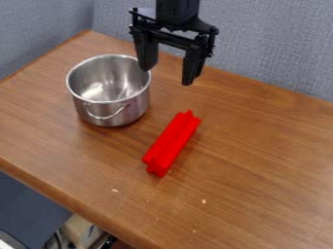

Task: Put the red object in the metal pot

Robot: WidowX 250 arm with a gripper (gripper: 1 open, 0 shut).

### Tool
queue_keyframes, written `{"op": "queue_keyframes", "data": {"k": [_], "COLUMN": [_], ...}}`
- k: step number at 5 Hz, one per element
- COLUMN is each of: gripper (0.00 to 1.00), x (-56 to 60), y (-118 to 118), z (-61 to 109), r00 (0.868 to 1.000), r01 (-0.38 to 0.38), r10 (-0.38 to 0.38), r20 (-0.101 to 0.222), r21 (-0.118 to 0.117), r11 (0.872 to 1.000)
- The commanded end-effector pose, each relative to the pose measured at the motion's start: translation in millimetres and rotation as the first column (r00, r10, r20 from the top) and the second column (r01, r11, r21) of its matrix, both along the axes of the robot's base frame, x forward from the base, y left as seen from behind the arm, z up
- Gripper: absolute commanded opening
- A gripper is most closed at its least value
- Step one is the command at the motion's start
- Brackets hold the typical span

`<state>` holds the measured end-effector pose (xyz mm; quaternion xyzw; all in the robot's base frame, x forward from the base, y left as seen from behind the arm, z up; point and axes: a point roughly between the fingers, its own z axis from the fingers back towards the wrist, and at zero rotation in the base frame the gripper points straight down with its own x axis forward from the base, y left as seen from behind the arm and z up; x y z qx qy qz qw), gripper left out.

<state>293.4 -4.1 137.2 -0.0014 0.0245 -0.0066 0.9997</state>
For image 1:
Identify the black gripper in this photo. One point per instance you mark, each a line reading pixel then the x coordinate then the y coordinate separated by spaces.
pixel 173 24

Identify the metal pot with handle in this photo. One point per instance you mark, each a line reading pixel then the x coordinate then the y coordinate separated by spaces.
pixel 110 89

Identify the red ridged block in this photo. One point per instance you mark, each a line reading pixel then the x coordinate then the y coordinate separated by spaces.
pixel 166 148

